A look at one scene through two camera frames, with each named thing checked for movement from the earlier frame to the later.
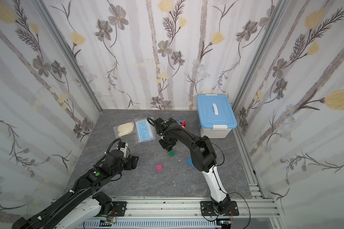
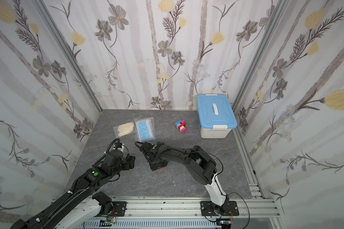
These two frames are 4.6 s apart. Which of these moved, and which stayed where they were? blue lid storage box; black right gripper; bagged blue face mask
Moved: black right gripper
Stayed: blue lid storage box; bagged blue face mask
